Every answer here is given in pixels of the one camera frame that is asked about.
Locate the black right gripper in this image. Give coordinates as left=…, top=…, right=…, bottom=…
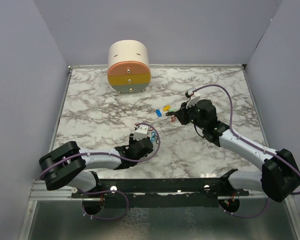
left=173, top=100, right=206, bottom=130

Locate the blue key tag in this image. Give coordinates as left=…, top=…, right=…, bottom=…
left=155, top=109, right=162, bottom=117

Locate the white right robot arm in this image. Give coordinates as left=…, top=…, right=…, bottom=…
left=173, top=99, right=300, bottom=203

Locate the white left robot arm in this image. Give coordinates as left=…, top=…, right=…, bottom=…
left=38, top=137, right=154, bottom=198

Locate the light blue S carabiner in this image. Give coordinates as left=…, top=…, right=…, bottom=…
left=151, top=131, right=157, bottom=140

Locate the yellow key tag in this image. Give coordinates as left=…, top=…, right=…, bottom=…
left=162, top=105, right=171, bottom=112

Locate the round three-drawer mini cabinet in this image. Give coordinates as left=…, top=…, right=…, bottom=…
left=107, top=39, right=152, bottom=94

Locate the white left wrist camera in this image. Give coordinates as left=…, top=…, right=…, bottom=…
left=133, top=124, right=150, bottom=141

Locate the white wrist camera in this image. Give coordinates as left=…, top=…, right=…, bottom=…
left=185, top=88, right=201, bottom=109
left=133, top=124, right=150, bottom=141

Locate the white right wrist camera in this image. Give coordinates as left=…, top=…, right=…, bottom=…
left=185, top=88, right=201, bottom=109

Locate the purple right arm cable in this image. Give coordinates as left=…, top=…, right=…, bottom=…
left=192, top=84, right=300, bottom=219

